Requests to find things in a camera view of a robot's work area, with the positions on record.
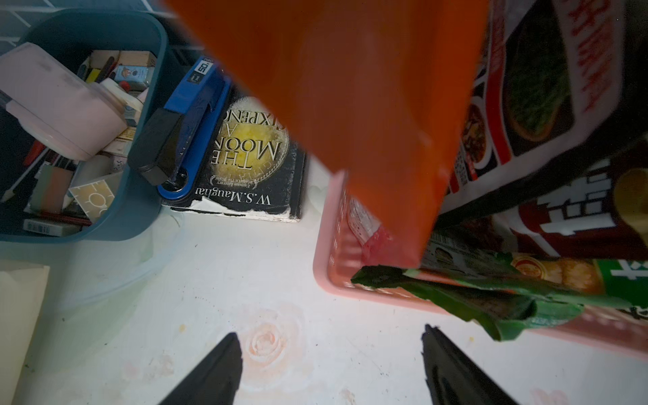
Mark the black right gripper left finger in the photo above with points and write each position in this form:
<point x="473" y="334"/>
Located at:
<point x="215" y="380"/>

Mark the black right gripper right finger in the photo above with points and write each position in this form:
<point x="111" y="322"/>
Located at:
<point x="451" y="376"/>

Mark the dark maroon condiment packet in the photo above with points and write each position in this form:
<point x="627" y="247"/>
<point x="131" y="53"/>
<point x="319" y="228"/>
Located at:
<point x="601" y="214"/>

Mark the orange condiment packet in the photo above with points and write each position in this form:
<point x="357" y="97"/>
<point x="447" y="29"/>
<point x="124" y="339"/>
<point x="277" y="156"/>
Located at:
<point x="378" y="89"/>

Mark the black red condiment packet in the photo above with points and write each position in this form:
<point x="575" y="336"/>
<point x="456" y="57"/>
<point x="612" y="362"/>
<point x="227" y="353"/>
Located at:
<point x="560" y="86"/>

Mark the green condiment packet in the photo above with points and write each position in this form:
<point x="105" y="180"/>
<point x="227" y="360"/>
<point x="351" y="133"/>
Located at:
<point x="508" y="293"/>

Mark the pink plastic basket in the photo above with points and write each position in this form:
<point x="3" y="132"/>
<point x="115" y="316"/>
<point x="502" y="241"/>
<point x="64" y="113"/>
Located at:
<point x="338" y="257"/>

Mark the black paperback book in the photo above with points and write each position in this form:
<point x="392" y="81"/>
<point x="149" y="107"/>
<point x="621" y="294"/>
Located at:
<point x="242" y="163"/>

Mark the blue stapler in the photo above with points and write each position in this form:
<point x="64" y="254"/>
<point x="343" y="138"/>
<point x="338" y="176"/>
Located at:
<point x="170" y="151"/>

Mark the pink instant camera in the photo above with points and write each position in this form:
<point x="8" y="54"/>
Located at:
<point x="74" y="119"/>

